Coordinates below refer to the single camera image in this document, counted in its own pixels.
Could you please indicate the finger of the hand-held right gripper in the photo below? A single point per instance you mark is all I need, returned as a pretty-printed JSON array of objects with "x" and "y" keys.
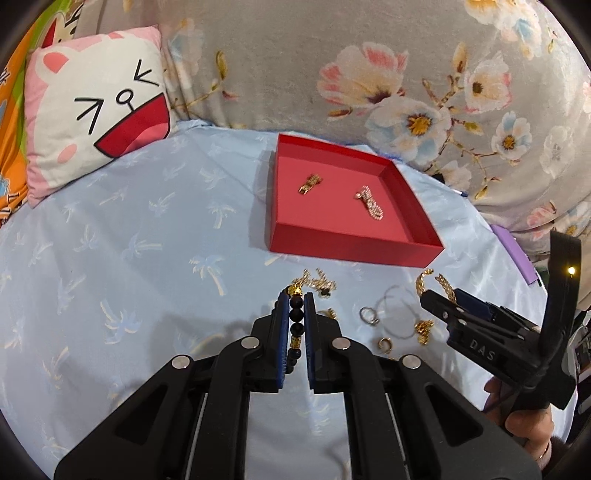
[
  {"x": 475, "y": 302},
  {"x": 438, "y": 305}
]

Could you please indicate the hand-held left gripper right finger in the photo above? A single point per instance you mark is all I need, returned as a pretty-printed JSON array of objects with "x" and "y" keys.
[{"x": 311, "y": 350}]

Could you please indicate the purple flat object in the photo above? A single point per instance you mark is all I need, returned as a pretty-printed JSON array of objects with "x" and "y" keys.
[{"x": 515, "y": 251}]

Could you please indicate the person's right forearm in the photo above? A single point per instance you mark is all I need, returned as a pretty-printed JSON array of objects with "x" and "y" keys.
[{"x": 558, "y": 457}]

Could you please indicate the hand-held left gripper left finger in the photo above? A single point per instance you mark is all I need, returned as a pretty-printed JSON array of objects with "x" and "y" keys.
[{"x": 280, "y": 350}]

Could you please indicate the gold charm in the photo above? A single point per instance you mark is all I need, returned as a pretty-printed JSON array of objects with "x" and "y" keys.
[{"x": 422, "y": 330}]

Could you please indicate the grey floral blanket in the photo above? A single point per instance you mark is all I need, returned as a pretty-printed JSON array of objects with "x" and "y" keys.
[{"x": 369, "y": 69}]

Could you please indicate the small gold earring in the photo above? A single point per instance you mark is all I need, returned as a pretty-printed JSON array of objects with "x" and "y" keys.
[{"x": 330, "y": 314}]

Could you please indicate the colourful cartoon cloth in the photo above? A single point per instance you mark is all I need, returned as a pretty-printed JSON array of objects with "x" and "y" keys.
[{"x": 14, "y": 106}]

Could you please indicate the person's right hand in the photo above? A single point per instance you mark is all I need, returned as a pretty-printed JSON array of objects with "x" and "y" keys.
[{"x": 526, "y": 424}]

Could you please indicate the cartoon cat pillow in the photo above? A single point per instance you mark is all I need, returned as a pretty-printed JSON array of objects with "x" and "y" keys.
[{"x": 92, "y": 110}]

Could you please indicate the red shallow box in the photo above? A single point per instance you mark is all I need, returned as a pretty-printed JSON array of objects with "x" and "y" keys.
[{"x": 341, "y": 198}]

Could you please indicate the thin silver bangle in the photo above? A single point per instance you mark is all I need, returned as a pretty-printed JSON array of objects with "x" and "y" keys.
[{"x": 384, "y": 300}]

